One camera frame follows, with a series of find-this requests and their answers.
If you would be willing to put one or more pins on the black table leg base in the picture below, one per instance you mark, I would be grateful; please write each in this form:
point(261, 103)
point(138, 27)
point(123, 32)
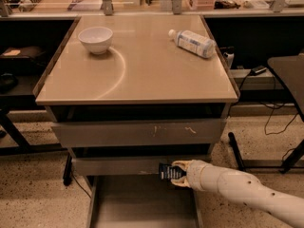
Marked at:
point(233, 142)

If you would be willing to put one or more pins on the grey middle drawer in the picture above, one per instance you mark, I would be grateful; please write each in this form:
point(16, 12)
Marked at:
point(135, 165)

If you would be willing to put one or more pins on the open grey bottom drawer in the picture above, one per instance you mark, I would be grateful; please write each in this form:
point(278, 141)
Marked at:
point(141, 201)

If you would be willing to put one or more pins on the grey drawer cabinet with countertop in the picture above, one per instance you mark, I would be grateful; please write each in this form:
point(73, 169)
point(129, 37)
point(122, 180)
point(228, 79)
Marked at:
point(143, 76)

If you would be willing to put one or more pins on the dark blue rxbar wrapper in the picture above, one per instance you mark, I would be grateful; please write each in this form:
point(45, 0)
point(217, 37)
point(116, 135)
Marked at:
point(169, 172)

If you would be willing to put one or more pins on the black power adapter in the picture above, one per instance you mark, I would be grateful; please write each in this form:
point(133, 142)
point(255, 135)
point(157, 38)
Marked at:
point(258, 70)

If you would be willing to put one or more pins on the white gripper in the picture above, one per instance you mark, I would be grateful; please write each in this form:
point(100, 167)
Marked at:
point(199, 174)

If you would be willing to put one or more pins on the white ceramic bowl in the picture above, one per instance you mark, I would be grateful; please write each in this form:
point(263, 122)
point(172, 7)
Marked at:
point(96, 40)

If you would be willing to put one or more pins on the clear plastic water bottle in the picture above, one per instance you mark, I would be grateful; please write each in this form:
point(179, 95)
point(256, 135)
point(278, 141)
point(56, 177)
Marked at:
point(200, 45)

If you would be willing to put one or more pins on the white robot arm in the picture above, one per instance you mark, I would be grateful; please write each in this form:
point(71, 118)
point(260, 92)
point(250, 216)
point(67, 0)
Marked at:
point(238, 187)

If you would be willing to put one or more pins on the black left table leg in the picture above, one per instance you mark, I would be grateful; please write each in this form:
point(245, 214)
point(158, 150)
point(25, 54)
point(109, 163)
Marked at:
point(23, 146)

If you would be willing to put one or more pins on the grey top drawer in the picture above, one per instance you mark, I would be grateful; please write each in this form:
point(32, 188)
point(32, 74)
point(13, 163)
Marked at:
point(138, 133)

